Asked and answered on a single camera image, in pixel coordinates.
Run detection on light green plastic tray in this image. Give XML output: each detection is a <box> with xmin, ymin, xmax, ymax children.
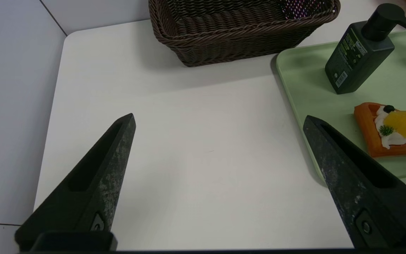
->
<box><xmin>276</xmin><ymin>26</ymin><xmax>406</xmax><ymax>184</ymax></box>

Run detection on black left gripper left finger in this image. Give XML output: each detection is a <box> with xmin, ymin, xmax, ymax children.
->
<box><xmin>14</xmin><ymin>113</ymin><xmax>136</xmax><ymax>249</ymax></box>

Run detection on dark green pump bottle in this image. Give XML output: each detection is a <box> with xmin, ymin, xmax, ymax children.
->
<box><xmin>325</xmin><ymin>3</ymin><xmax>406</xmax><ymax>95</ymax></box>

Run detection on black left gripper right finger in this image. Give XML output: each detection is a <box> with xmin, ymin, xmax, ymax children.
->
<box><xmin>303</xmin><ymin>115</ymin><xmax>406</xmax><ymax>249</ymax></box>

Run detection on dark brown wicker basket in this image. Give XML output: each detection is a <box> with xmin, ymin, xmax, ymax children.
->
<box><xmin>148</xmin><ymin>0</ymin><xmax>341</xmax><ymax>67</ymax></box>

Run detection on toy waffle with cream fruit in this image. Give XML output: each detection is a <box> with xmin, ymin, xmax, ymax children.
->
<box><xmin>353</xmin><ymin>102</ymin><xmax>406</xmax><ymax>158</ymax></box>

